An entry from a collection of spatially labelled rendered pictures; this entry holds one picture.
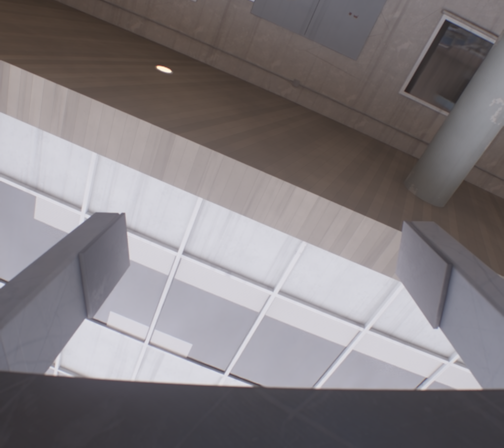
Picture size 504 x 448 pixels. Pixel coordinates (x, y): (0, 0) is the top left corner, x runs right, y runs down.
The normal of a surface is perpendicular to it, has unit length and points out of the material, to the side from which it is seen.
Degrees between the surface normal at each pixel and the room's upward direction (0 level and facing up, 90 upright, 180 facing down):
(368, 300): 90
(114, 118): 90
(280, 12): 90
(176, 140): 90
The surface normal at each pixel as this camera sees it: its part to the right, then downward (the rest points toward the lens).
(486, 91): -0.70, 0.08
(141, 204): -0.14, 0.44
